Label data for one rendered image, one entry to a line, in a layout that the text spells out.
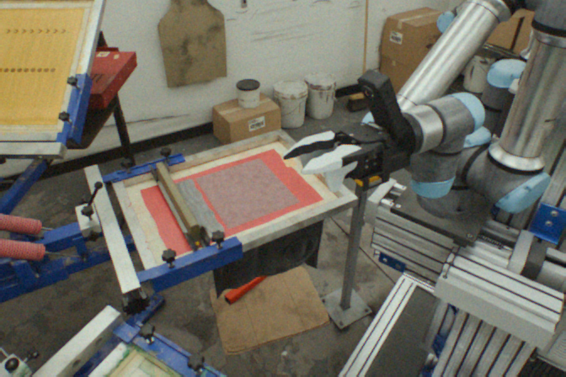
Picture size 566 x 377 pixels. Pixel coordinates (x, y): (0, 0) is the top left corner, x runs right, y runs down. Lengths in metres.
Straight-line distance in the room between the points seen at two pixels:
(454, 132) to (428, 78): 0.17
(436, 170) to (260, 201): 0.95
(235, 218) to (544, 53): 1.09
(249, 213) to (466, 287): 0.79
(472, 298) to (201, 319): 1.63
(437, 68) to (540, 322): 0.63
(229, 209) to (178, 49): 2.06
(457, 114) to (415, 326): 1.62
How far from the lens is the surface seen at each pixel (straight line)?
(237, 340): 2.35
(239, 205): 1.61
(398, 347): 2.16
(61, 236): 1.54
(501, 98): 1.54
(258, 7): 3.70
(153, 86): 3.57
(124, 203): 1.66
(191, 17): 3.44
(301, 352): 2.33
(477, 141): 1.07
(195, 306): 2.52
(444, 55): 0.89
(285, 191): 1.67
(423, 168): 0.80
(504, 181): 1.02
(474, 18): 0.91
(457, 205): 1.18
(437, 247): 1.26
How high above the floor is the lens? 2.01
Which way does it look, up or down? 35 degrees down
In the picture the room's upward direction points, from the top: straight up
